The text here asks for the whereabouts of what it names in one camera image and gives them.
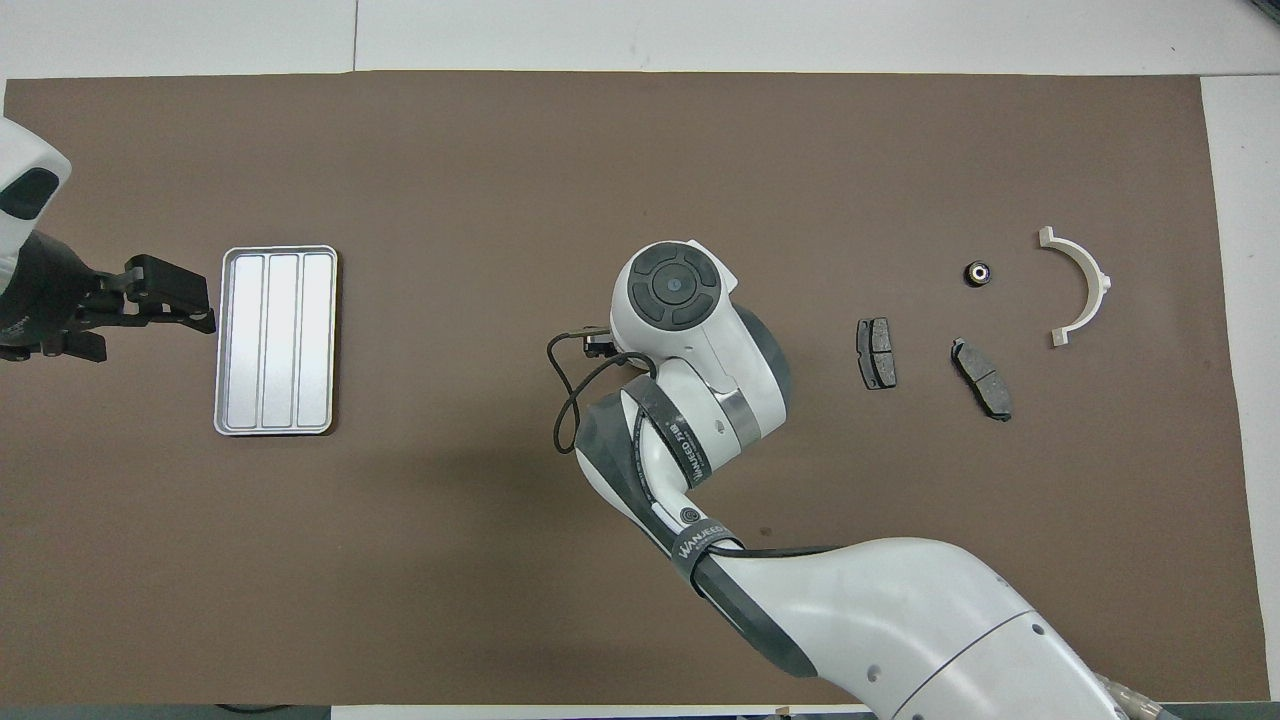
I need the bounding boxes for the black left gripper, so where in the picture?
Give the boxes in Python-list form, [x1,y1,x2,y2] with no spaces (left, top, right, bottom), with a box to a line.
[0,232,218,363]

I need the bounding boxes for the silver metal tray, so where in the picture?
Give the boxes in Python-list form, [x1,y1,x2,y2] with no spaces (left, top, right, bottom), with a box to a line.
[213,245,339,437]

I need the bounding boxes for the brown table mat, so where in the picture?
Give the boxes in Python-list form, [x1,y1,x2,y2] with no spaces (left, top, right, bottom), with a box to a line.
[0,70,1271,706]

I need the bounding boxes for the rectangular dark brake pad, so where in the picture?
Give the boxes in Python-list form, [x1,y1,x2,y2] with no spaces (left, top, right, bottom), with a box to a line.
[856,317,898,391]

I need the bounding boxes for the curved dark brake pad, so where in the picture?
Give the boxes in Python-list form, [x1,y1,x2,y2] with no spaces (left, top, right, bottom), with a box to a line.
[950,338,1014,422]

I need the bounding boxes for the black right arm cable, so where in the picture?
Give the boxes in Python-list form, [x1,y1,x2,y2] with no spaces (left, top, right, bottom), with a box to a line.
[547,330,656,456]

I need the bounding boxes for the white curved plastic bracket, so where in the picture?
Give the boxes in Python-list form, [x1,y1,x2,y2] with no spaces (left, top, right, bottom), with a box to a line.
[1038,227,1113,348]

